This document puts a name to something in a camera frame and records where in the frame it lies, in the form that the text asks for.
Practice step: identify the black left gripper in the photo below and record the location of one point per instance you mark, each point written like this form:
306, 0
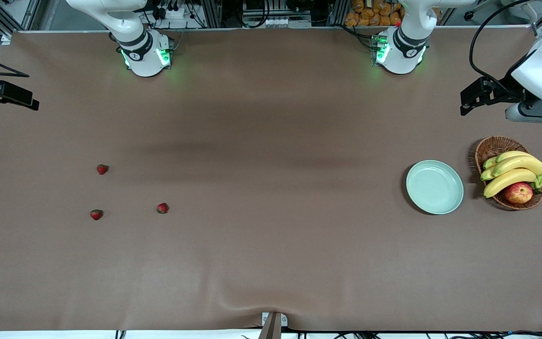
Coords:
507, 90

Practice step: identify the red strawberry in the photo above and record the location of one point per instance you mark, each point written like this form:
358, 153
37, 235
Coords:
102, 169
96, 214
162, 208

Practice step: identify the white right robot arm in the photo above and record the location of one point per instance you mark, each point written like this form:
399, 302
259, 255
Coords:
144, 56

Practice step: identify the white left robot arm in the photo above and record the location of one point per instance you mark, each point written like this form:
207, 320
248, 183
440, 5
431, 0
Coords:
405, 52

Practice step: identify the pale green round plate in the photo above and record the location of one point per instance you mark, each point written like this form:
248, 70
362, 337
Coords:
434, 187

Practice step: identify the brown wicker basket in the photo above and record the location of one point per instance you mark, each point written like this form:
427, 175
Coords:
492, 147

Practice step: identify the yellow banana bunch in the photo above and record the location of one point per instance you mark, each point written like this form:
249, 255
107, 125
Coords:
511, 179

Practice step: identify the red apple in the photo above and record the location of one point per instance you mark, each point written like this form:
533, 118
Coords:
518, 193

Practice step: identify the pile of orange buns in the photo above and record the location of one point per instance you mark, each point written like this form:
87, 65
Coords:
370, 14

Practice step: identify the white power strip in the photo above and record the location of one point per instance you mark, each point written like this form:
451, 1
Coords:
172, 12

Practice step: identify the white terminal block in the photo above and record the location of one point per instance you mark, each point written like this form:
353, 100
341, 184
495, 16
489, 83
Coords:
275, 22

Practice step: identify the brown table cloth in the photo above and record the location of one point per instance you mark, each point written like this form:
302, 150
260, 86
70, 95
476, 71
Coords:
252, 188

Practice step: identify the grey metal table clamp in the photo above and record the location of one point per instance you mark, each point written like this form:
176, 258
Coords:
273, 325

